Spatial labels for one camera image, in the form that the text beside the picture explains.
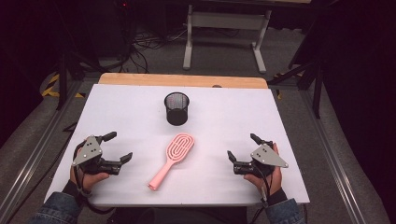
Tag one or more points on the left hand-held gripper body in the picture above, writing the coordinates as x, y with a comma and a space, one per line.
88, 150

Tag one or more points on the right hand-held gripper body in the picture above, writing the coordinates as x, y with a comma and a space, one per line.
267, 156

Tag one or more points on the pink hairbrush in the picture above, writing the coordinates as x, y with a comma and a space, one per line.
162, 175

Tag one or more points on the black mesh pen holder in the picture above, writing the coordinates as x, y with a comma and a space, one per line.
176, 116

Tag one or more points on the person's right hand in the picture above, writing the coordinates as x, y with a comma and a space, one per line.
274, 182

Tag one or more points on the person's left hand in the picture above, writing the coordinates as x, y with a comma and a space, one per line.
91, 180

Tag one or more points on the white board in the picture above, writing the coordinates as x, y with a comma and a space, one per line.
211, 124

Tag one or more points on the yellow and black floor tape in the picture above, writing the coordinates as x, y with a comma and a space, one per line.
51, 88

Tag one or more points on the black metal stand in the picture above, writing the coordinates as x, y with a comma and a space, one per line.
317, 93
63, 81

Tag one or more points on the wooden table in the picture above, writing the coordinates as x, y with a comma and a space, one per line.
174, 80

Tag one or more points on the black equipment box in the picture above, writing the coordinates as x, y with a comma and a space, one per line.
112, 28

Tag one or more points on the grey metal floor rail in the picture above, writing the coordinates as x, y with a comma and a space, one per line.
334, 168
34, 155

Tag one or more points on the grey metal desk frame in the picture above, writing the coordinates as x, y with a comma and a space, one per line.
224, 20

